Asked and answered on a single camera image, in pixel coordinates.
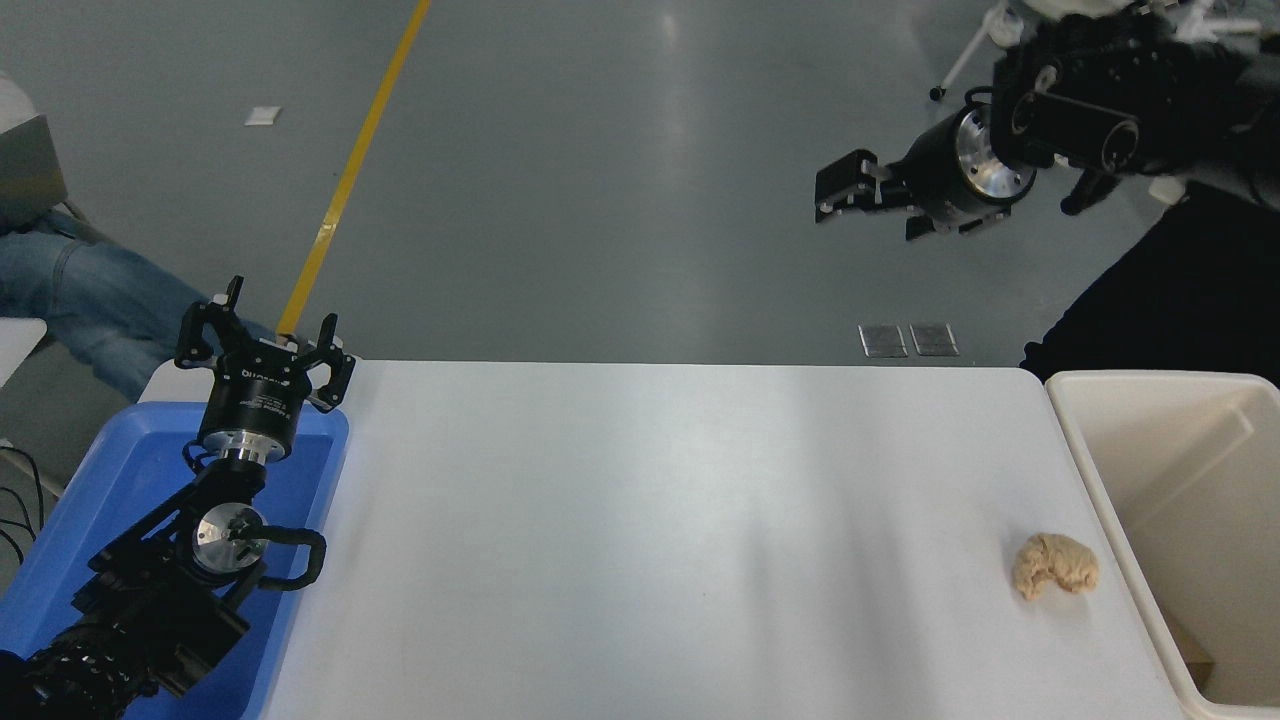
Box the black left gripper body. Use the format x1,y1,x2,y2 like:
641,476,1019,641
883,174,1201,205
198,342,314,449

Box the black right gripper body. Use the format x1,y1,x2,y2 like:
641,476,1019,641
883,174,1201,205
887,107,1002,234

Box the seated person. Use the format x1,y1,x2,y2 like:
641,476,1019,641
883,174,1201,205
0,210,277,403

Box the white wheeled chair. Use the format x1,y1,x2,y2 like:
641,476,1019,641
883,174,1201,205
928,0,1263,103

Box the blue plastic tray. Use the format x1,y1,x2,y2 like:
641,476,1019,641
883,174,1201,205
0,402,350,720

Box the small white table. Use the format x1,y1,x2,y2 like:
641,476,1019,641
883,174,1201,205
0,318,48,389

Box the grey box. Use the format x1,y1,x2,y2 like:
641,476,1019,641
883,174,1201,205
0,72,68,233

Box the standing person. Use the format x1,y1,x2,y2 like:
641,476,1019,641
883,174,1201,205
1020,60,1280,383

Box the crumpled tan paper ball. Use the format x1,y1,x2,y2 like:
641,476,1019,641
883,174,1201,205
1011,532,1100,602

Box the large pale bin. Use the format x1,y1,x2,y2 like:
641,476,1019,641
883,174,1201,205
1043,370,1280,720

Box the brown cardboard piece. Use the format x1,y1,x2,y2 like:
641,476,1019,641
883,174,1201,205
1158,608,1215,693

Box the black cables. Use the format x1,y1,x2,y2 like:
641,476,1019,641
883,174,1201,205
0,448,47,567

